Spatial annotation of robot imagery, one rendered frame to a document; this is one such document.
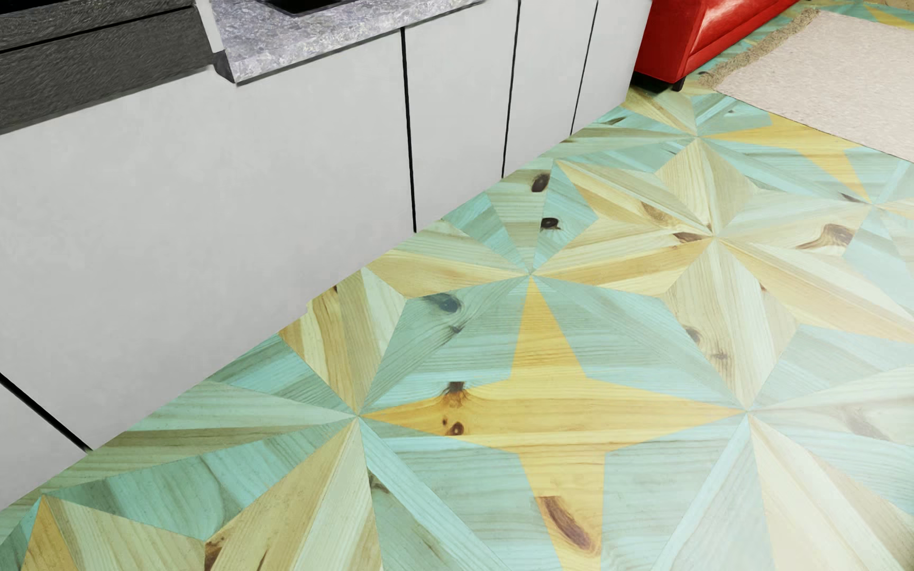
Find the grey granite countertop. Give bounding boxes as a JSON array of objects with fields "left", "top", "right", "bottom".
[{"left": 211, "top": 0, "right": 483, "bottom": 85}]

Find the beige fringed rug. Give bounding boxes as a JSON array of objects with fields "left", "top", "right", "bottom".
[{"left": 699, "top": 8, "right": 914, "bottom": 182}]

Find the dark grey built-in appliance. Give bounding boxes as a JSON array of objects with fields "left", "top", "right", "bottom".
[{"left": 0, "top": 0, "right": 216, "bottom": 150}]

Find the red sofa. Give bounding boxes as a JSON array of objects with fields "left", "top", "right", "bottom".
[{"left": 633, "top": 0, "right": 799, "bottom": 90}]

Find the white kitchen counter cabinet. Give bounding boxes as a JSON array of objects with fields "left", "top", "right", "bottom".
[{"left": 0, "top": 0, "right": 653, "bottom": 542}]

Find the black cooktop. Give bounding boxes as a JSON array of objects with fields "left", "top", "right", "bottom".
[{"left": 259, "top": 0, "right": 355, "bottom": 17}]

